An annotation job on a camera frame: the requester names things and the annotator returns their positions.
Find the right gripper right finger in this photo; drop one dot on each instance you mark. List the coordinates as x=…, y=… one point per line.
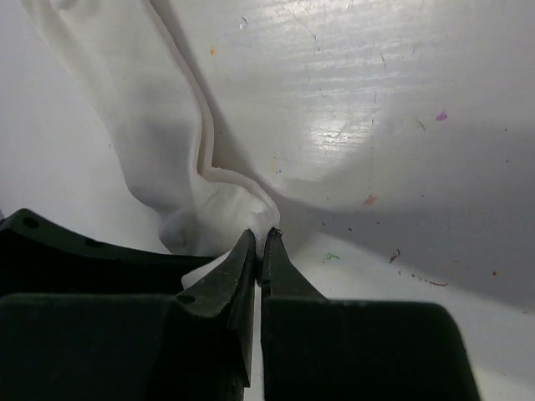
x=316, y=348

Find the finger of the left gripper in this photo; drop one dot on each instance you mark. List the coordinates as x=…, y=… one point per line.
x=83, y=255

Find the white sock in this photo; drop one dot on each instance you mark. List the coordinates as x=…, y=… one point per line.
x=159, y=121

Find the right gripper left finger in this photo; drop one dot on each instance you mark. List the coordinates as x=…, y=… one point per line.
x=83, y=328

